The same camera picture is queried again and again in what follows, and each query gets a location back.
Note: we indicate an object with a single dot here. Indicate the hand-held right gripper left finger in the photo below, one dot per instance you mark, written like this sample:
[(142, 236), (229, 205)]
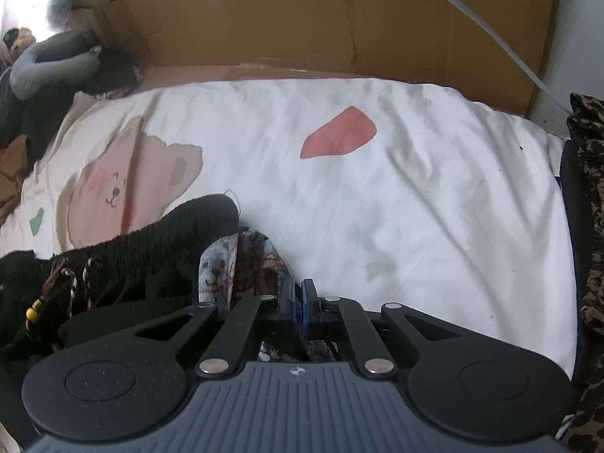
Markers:
[(288, 302)]

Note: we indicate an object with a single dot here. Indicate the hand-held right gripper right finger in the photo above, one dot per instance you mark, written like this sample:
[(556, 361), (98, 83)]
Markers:
[(309, 302)]

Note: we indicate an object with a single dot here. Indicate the black garment with floral lining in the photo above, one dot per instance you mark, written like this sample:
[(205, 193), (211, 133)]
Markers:
[(165, 250)]

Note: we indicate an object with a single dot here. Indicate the white bear printed blanket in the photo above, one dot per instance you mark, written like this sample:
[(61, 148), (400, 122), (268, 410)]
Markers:
[(377, 198)]

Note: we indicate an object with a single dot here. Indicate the large cardboard sheet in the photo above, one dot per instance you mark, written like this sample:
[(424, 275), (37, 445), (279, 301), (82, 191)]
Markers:
[(283, 19)]

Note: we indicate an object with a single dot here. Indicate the black cloth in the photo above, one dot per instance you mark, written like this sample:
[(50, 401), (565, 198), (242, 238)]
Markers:
[(47, 113)]

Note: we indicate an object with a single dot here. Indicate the brown garment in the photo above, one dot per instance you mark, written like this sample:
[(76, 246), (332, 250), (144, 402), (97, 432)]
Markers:
[(9, 174)]

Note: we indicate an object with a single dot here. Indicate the leopard print cloth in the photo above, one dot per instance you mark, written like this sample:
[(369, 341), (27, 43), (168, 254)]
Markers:
[(590, 151)]

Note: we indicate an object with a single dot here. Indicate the grey neck pillow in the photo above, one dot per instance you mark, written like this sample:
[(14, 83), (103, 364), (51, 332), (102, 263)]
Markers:
[(33, 61)]

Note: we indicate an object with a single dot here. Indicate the small plush toy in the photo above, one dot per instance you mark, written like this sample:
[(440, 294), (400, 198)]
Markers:
[(19, 40)]

